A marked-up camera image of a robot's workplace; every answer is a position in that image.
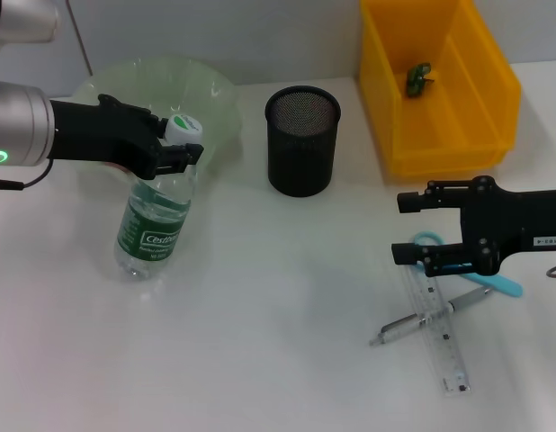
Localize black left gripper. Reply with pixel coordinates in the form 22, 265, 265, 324
48, 93, 206, 182

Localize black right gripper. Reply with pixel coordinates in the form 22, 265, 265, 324
390, 175, 556, 279

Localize clear green-label water bottle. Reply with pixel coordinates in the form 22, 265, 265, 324
112, 112, 204, 284

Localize blue scissors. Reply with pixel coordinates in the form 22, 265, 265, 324
409, 230, 525, 299

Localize green plastic wrapper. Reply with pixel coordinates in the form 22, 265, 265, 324
405, 62, 438, 98

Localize pale green glass fruit plate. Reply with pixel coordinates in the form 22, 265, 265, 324
69, 55, 244, 182

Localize grey clear pen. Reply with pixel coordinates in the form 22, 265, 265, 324
369, 286, 495, 348

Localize clear plastic ruler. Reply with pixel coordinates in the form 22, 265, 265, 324
400, 264, 472, 398

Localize black mesh pen holder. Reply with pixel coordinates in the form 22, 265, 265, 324
265, 85, 342, 198

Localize yellow plastic bin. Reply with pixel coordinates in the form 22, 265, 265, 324
359, 0, 523, 182

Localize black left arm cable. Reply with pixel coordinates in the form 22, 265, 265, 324
0, 158, 55, 193

